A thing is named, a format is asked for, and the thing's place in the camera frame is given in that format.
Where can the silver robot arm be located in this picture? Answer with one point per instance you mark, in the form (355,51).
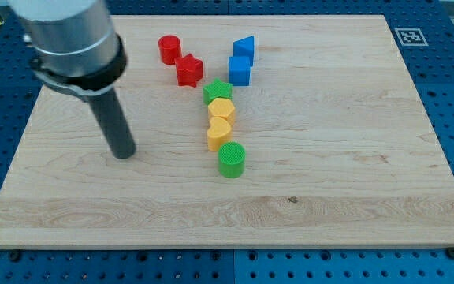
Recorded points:
(78,51)

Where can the yellow heart block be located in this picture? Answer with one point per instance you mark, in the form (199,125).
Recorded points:
(219,132)

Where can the green cylinder block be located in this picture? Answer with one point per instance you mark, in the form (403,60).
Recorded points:
(231,160)

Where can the wooden board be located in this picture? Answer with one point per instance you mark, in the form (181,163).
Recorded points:
(340,151)

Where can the yellow hexagon block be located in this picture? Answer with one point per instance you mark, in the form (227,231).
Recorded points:
(223,108)

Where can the green star block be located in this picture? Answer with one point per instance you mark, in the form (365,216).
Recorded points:
(217,89)

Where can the blue cube block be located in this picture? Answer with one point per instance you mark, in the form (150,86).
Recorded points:
(239,70)

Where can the red star block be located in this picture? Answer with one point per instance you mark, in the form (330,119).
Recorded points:
(189,70)

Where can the blue triangle block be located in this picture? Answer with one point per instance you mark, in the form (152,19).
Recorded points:
(245,48)

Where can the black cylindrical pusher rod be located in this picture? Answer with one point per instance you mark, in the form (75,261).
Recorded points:
(111,120)

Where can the red cylinder block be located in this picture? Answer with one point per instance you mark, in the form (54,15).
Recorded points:
(169,48)

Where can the white fiducial marker tag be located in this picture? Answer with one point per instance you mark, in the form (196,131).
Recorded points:
(411,37)

